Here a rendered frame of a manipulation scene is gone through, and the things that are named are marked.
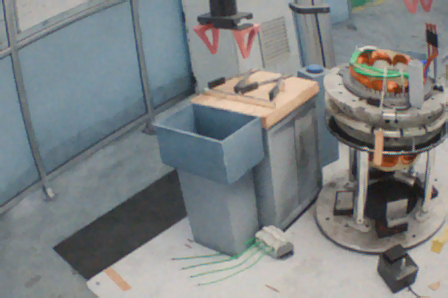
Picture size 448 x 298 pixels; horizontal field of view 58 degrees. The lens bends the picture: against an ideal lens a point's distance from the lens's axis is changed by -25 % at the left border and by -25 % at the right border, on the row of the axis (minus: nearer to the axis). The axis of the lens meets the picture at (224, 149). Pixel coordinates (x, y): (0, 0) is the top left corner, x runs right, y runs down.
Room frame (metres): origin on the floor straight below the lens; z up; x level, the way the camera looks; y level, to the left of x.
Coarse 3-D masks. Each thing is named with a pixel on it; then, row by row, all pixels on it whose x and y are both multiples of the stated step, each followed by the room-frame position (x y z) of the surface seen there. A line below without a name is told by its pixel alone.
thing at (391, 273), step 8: (392, 248) 0.65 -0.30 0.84; (400, 248) 0.64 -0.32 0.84; (384, 256) 0.65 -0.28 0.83; (392, 256) 0.63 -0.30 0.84; (400, 256) 0.62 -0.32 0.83; (408, 256) 0.62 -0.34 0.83; (384, 264) 0.63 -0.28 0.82; (392, 264) 0.61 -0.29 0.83; (400, 264) 0.60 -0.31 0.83; (408, 264) 0.60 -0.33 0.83; (416, 264) 0.59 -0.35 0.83; (384, 272) 0.62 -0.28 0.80; (392, 272) 0.59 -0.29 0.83; (400, 272) 0.58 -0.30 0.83; (408, 272) 0.57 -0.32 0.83; (416, 272) 0.57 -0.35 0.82; (384, 280) 0.61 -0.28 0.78; (392, 280) 0.58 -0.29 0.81; (400, 280) 0.56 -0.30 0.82; (408, 280) 0.57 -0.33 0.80; (392, 288) 0.57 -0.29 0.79; (400, 288) 0.57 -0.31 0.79
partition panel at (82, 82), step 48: (0, 0) 2.48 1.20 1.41; (96, 0) 2.99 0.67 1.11; (144, 0) 3.26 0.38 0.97; (336, 0) 5.05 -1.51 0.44; (0, 48) 2.44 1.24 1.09; (48, 48) 2.70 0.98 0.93; (96, 48) 2.96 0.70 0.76; (144, 48) 3.23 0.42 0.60; (0, 96) 2.40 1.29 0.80; (48, 96) 2.65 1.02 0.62; (96, 96) 2.91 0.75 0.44; (144, 96) 3.18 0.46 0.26; (0, 144) 2.33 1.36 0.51; (48, 144) 2.59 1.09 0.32; (0, 192) 2.24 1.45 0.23
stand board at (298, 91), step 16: (256, 80) 1.04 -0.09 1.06; (288, 80) 1.02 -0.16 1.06; (304, 80) 1.01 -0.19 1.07; (208, 96) 0.99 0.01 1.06; (256, 96) 0.95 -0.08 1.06; (288, 96) 0.93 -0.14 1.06; (304, 96) 0.95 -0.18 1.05; (256, 112) 0.88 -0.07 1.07; (272, 112) 0.87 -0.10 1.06; (288, 112) 0.90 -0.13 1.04
